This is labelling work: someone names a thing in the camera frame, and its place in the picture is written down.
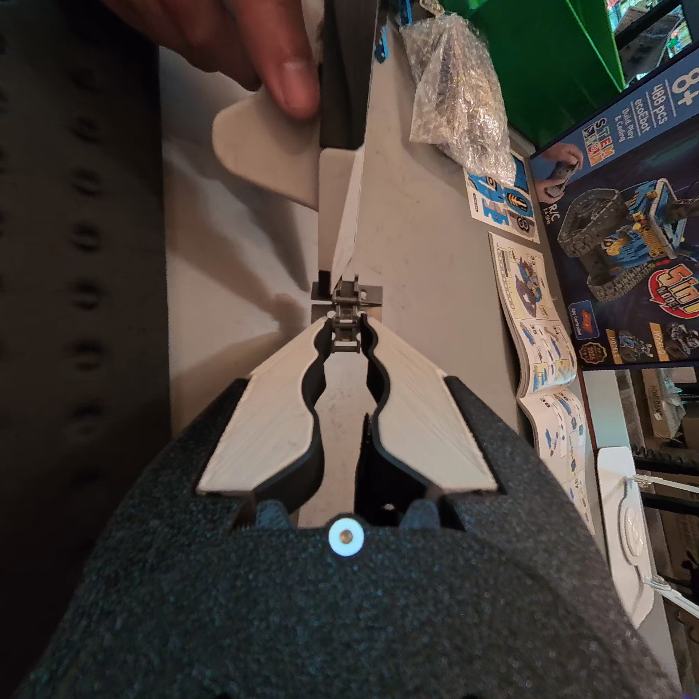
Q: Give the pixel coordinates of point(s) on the instruction manual booklet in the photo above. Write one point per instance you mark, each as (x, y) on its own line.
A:
(535, 327)

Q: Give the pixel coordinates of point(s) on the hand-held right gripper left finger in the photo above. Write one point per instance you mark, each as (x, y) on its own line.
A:
(262, 431)

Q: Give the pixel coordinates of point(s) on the person's left hand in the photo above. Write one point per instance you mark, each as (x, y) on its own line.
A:
(245, 38)

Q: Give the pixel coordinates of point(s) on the grey desk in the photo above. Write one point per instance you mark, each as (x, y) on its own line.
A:
(415, 273)

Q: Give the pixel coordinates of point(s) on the grey track link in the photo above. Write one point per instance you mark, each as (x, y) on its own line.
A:
(347, 292)

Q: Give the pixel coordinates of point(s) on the white book stand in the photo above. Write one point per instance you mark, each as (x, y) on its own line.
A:
(622, 519)

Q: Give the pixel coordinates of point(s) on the blue toy beam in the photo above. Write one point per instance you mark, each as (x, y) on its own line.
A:
(382, 46)

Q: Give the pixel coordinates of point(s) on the blue sticker sheet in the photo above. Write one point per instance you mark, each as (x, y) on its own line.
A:
(494, 202)

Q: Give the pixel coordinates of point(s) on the bubble wrap bag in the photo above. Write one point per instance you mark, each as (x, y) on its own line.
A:
(458, 98)

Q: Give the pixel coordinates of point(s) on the green plastic bin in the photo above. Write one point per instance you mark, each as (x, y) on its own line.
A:
(546, 65)

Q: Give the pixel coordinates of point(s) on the toy kit box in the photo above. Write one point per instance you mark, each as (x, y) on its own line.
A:
(628, 245)

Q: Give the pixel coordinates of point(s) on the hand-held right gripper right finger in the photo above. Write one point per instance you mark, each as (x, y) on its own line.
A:
(431, 431)

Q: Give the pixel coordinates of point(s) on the black perforated foam pad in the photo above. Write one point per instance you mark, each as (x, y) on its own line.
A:
(82, 273)

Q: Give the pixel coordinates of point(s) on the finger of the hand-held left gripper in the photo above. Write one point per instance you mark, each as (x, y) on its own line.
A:
(355, 207)
(330, 207)

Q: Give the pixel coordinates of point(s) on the cardboard box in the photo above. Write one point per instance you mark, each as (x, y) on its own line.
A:
(661, 404)

